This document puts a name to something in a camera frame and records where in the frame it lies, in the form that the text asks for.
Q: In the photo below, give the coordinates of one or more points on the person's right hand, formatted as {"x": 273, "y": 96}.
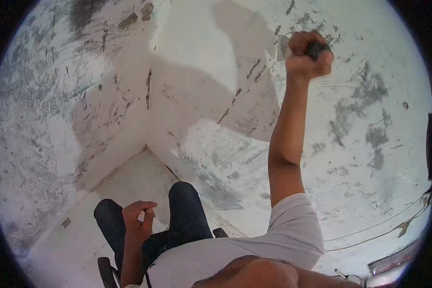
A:
{"x": 304, "y": 66}

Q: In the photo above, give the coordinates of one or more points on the person's left hand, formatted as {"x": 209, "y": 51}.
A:
{"x": 135, "y": 225}

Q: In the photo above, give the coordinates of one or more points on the person's left thumb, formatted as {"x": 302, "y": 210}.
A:
{"x": 148, "y": 219}

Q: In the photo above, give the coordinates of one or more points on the person's left index finger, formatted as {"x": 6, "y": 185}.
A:
{"x": 142, "y": 204}

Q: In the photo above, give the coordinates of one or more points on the person's right fingers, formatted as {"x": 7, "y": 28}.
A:
{"x": 302, "y": 41}

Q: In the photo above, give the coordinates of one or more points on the person's legs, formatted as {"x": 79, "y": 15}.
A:
{"x": 185, "y": 212}

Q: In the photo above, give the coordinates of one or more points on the black stool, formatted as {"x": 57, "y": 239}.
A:
{"x": 104, "y": 270}

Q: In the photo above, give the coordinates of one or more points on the person's body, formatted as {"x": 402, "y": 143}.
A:
{"x": 208, "y": 259}

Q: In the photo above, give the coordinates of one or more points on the small grey debris piece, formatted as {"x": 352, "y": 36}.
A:
{"x": 66, "y": 223}

